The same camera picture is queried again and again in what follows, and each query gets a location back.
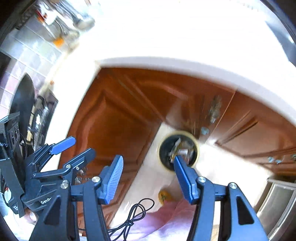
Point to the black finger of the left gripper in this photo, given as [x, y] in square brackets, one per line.
[80, 161]

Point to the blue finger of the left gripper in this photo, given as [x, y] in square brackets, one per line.
[62, 145]

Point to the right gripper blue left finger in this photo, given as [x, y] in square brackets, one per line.
[59, 218]

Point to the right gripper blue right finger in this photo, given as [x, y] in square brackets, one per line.
[238, 220]

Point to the yellow toothpaste carton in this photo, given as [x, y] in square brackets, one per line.
[182, 148]

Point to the round trash bin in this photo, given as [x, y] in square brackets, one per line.
[167, 144]

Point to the steel appliance door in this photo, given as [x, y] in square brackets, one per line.
[277, 210]

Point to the black wok pan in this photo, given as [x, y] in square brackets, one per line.
[22, 102]

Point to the wooden cabinet door left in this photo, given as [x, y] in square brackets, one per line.
[123, 109]

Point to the wooden cabinet door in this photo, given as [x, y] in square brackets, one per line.
[256, 133]
[123, 109]

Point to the pink trousers legs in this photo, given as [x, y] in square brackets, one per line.
[171, 222]

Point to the wooden cabinet door right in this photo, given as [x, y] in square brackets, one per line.
[256, 133]

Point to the blue child lock knob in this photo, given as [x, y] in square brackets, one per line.
[204, 131]

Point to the hanging steel ladle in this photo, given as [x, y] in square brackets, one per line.
[77, 13]

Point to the ornate brass cabinet handle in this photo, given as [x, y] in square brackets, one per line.
[214, 111]

